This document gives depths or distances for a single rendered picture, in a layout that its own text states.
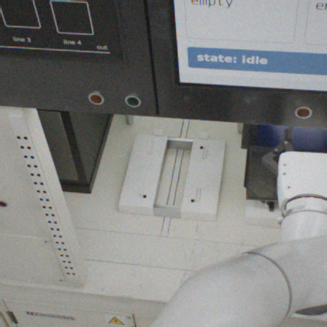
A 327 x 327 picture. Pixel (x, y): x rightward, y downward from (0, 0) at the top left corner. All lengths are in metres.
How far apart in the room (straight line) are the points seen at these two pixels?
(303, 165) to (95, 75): 0.39
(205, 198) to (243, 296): 0.81
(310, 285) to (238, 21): 0.32
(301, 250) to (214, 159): 0.68
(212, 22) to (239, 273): 0.29
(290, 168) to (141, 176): 0.49
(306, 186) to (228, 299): 0.46
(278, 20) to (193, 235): 0.74
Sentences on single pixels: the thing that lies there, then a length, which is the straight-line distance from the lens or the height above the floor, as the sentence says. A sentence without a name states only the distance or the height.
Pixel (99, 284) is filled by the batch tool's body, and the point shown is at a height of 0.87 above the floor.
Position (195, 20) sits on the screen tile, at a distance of 0.77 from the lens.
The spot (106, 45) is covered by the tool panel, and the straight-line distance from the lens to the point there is 0.82.
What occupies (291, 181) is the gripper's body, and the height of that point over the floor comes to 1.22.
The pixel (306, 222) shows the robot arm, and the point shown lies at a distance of 0.99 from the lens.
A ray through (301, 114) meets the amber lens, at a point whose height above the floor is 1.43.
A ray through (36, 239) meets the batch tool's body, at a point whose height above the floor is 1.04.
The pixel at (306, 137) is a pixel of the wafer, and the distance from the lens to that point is 1.37.
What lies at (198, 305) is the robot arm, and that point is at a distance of 0.61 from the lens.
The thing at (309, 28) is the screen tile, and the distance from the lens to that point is 0.77.
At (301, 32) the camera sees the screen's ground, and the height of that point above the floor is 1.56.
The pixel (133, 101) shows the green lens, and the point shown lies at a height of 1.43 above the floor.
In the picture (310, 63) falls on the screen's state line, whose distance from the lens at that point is 0.80.
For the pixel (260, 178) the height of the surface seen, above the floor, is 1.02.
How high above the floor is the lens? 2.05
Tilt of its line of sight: 50 degrees down
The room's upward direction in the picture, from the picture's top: 6 degrees counter-clockwise
